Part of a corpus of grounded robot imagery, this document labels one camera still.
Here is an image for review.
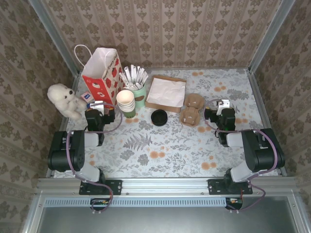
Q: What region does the stack of paper cups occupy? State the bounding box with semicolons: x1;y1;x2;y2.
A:
116;89;136;119

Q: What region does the brown pulp cup carrier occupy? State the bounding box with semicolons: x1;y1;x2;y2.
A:
179;93;205;127

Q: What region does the red white paper gift bag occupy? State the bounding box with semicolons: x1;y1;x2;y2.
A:
74;44;126;110

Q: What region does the white plush dog toy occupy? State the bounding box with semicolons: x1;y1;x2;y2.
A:
47;83;88;120

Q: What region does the light green mug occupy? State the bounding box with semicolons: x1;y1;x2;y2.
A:
131;82;148;109

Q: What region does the brown cardboard tray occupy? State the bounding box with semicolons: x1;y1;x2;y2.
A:
145;75;187;114

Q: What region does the stack of black cup lids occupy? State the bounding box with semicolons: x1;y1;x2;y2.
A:
150;109;168;126

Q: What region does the white napkin stack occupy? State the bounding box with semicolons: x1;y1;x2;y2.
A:
146;77;186;108

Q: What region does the grey metal panel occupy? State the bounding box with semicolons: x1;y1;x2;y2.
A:
36;206;301;233

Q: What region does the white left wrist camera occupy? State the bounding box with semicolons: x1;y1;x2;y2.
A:
89;100;109;110

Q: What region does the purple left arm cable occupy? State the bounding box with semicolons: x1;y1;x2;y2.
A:
66;102;123;214

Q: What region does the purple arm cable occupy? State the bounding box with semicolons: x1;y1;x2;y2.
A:
203;99;279;214
66;102;123;214

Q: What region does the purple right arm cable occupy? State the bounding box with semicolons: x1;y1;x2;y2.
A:
203;99;279;214

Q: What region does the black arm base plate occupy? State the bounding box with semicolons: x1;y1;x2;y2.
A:
208;179;253;196
79;179;122;196

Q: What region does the aluminium frame post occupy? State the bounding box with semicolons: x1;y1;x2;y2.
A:
247;0;296;73
28;0;81;76

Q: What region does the aluminium front rail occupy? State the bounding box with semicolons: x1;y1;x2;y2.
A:
36;176;299;197

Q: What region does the white slotted cable duct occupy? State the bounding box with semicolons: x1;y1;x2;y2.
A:
45;197;229;208

